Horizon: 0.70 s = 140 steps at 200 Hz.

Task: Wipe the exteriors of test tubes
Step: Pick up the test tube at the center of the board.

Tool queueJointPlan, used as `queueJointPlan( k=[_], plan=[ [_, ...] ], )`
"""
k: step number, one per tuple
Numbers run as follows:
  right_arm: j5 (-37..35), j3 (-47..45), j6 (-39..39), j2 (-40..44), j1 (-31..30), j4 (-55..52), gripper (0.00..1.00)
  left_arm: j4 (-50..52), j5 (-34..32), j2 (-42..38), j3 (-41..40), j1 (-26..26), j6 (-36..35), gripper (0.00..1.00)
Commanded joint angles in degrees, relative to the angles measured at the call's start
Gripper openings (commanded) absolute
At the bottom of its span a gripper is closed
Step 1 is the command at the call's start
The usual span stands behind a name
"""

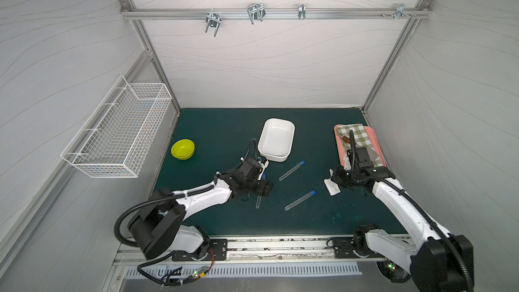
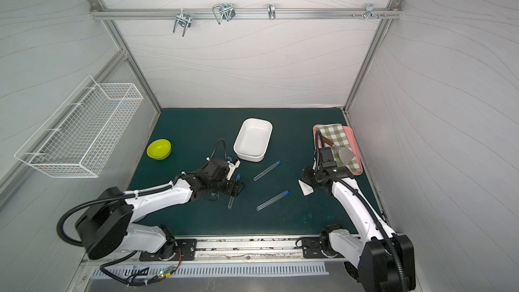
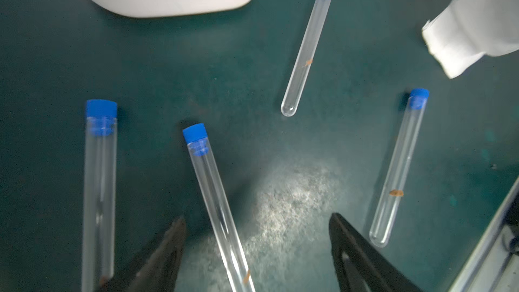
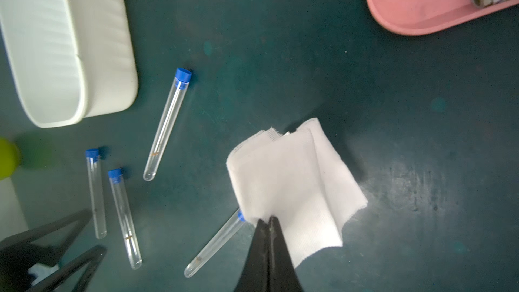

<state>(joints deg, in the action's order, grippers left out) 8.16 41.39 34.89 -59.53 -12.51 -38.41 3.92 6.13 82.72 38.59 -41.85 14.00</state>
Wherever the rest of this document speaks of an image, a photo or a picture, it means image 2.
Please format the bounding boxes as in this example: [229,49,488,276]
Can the white wipe cloth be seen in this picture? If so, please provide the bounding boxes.
[298,180,314,196]

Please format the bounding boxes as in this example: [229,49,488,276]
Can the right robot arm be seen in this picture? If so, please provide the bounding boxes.
[298,130,416,291]

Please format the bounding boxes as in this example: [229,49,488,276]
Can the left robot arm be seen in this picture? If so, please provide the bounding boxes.
[56,158,243,260]

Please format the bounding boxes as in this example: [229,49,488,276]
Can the white rectangular tray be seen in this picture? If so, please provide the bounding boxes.
[233,118,273,162]

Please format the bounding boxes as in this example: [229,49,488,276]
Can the green table mat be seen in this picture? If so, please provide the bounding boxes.
[130,108,355,236]

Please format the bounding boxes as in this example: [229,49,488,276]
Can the green checkered cloth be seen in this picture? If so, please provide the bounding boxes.
[315,123,362,173]

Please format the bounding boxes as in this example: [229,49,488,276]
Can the pink tray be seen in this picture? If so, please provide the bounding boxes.
[311,124,364,177]

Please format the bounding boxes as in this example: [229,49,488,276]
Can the green bowl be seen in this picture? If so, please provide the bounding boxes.
[146,139,172,160]

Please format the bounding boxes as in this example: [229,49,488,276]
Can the white vent strip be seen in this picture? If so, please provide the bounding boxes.
[108,262,329,279]

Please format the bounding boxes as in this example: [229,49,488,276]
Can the metal hook clamp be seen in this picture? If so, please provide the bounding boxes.
[172,11,192,37]
[351,4,386,20]
[212,4,236,24]
[267,4,276,20]

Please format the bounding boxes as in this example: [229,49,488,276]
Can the metal spatula wooden handle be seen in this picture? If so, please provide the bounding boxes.
[322,137,355,165]

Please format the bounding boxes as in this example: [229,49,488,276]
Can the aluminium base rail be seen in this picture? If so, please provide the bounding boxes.
[124,235,350,266]

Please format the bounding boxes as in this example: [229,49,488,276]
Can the white wire basket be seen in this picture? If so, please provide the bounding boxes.
[14,76,143,178]

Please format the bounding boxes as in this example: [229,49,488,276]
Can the aluminium top rail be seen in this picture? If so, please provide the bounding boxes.
[91,6,403,21]

